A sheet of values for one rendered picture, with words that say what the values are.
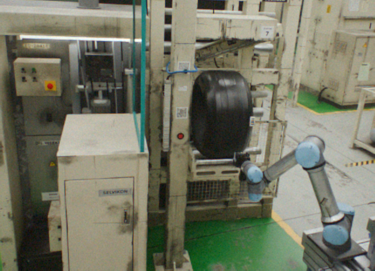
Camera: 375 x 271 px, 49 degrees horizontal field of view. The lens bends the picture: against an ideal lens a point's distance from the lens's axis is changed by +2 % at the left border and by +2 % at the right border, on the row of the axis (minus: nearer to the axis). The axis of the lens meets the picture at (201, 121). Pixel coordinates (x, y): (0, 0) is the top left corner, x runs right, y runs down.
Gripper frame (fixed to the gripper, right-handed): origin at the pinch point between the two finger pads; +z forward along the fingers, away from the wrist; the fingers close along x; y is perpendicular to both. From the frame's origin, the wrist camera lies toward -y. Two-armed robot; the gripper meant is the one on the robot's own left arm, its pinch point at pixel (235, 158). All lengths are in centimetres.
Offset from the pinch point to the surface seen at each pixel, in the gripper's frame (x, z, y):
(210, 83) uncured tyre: 14.4, 14.7, 44.2
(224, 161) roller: 2.1, 17.9, -7.8
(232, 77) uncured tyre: -1, 18, 48
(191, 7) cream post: 27, 14, 88
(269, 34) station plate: -33, 42, 74
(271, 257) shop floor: -47, 40, -96
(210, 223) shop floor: -10, 90, -90
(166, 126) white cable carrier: 39.9, 23.9, 15.5
